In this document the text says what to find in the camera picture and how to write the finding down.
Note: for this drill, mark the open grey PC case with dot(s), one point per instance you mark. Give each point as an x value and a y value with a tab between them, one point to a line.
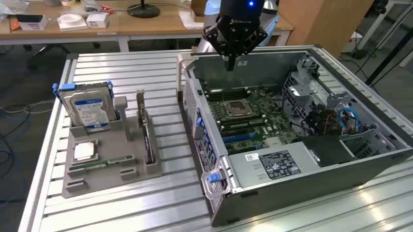
290	193

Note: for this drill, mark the brown cardboard box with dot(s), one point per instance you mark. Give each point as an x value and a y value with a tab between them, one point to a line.
196	8

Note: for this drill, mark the silver CPU chip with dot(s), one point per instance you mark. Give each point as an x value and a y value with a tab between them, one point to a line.
84	151

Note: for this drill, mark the grey cup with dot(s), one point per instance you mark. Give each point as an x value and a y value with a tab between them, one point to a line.
50	2

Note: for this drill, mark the black slanted stand pole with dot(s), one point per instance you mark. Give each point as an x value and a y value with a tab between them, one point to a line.
374	70

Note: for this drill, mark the wooden cabinet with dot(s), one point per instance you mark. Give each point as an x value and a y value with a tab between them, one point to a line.
328	24

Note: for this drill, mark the green RAM stick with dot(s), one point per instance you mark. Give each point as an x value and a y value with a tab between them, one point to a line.
96	164

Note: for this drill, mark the black graphics card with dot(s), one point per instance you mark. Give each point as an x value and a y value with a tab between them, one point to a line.
145	145

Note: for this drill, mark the grey power supply unit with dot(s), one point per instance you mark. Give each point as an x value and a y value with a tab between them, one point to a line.
251	169

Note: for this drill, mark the grey parts rack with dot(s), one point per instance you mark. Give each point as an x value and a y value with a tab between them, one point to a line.
105	178

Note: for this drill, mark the blue expansion slot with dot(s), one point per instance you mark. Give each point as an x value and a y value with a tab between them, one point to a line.
238	137

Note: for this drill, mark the white box black lid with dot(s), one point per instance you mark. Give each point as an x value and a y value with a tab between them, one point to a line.
32	25

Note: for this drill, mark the wooden desk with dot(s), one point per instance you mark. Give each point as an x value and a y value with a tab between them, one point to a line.
144	26

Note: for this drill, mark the white cardboard box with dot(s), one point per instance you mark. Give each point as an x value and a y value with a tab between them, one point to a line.
96	20

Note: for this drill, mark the orange box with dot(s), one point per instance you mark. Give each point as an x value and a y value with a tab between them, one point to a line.
13	26

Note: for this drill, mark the green motherboard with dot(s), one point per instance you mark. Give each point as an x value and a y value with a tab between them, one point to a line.
276	113

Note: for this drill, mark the metal disk bay cage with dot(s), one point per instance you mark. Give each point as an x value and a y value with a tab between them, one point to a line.
299	91

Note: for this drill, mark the blue case latch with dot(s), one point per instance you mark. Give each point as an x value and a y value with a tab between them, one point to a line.
212	179

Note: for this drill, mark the white paper box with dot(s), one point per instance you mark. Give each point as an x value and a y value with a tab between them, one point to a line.
191	21

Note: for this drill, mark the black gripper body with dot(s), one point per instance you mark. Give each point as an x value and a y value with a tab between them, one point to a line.
239	29

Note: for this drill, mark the CPU socket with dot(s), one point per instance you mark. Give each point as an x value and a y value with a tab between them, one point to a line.
236	108

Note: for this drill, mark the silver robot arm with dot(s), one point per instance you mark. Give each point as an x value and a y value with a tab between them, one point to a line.
201	44

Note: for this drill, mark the black lamp base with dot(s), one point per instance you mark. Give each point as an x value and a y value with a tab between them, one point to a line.
143	11

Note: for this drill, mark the hard disk blue caddy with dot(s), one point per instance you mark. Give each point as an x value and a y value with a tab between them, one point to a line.
86	108

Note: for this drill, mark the silver chipset heatsink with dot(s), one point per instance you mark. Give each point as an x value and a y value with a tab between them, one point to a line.
274	141

